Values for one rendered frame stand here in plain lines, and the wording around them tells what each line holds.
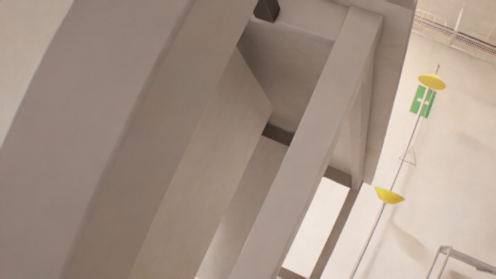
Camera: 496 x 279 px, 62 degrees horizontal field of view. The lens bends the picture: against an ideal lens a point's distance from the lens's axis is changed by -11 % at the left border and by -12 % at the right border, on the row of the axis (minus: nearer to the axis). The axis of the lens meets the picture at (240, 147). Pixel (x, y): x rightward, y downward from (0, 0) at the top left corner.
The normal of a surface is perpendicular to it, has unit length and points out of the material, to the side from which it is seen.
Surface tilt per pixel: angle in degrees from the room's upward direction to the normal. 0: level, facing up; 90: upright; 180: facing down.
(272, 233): 90
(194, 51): 90
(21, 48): 90
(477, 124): 90
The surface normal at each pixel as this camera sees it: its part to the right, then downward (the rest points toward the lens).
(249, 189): -0.24, -0.21
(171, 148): 0.88, 0.37
